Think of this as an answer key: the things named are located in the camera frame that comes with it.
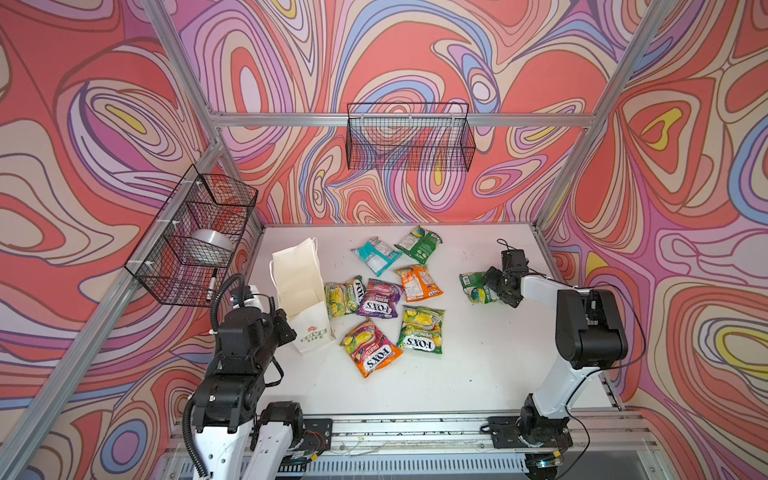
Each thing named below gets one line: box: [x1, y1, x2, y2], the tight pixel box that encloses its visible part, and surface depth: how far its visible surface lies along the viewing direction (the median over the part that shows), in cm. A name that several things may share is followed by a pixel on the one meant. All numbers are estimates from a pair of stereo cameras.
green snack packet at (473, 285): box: [459, 272, 499, 304], surface depth 100 cm
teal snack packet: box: [351, 236, 403, 277], surface depth 109 cm
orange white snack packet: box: [393, 265, 444, 303], surface depth 100 cm
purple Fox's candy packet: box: [356, 278, 404, 319], surface depth 95 cm
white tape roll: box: [183, 229, 235, 265], surface depth 73 cm
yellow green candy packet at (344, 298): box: [324, 275, 366, 318], surface depth 97 cm
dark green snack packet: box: [394, 225, 443, 265], surface depth 113 cm
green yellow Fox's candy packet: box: [396, 305, 446, 354], surface depth 90 cm
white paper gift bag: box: [270, 238, 336, 356], surface depth 80 cm
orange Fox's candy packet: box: [340, 320, 404, 379], surface depth 86 cm
